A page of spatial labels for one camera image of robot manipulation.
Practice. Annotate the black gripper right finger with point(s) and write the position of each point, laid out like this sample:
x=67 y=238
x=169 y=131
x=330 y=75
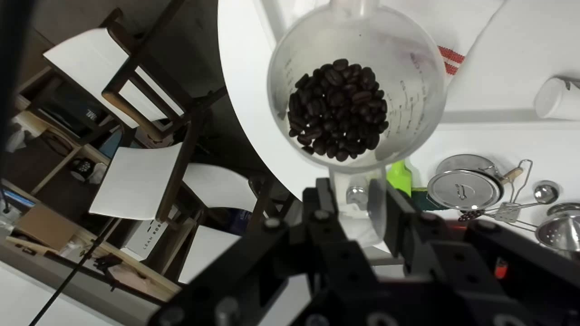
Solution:
x=406 y=229

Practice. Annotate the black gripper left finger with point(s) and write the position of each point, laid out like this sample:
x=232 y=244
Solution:
x=319 y=216

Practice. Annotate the clear plastic measuring jug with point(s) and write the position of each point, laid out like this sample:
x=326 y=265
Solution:
x=354 y=88

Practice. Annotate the round steel tin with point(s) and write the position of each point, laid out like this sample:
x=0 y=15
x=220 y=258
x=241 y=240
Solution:
x=466 y=182

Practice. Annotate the steel measuring spoon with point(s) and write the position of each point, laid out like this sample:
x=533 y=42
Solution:
x=544 y=193

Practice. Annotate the left white cushioned chair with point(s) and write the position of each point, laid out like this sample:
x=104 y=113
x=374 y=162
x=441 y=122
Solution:
x=134 y=184

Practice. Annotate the white cushioned chair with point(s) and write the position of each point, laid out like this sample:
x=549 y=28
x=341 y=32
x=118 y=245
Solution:
x=91 y=59
x=134 y=184

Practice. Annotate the white red striped cloth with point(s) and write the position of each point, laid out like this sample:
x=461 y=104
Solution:
x=500 y=52

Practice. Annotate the right white cushioned chair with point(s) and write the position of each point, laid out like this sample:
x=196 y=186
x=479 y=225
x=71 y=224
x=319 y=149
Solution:
x=91 y=59

